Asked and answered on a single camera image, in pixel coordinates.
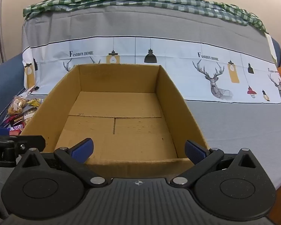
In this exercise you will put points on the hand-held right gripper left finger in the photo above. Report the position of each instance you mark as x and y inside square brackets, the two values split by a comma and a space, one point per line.
[83, 149]

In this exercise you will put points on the yellow snack packet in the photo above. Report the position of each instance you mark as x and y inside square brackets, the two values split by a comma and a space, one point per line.
[35, 102]

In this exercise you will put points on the red snack packet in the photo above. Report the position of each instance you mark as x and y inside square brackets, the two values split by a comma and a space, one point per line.
[14, 120]

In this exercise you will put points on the grey deer printed cloth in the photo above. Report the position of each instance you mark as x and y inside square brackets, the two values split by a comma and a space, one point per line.
[154, 21]

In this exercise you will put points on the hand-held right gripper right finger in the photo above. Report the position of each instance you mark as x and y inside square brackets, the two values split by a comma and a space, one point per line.
[195, 151]

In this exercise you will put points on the clear biscuit bag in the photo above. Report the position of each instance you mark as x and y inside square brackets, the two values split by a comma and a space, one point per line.
[16, 106]

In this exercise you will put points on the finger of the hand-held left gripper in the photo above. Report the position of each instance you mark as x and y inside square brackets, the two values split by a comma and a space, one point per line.
[30, 140]

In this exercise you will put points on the brown cardboard box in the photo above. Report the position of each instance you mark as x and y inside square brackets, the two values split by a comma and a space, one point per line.
[131, 112]

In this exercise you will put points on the purple snack packet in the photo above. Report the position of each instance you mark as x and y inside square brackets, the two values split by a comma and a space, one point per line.
[16, 128]

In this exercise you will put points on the clear white-label snack packet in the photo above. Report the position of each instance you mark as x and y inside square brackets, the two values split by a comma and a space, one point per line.
[28, 118]

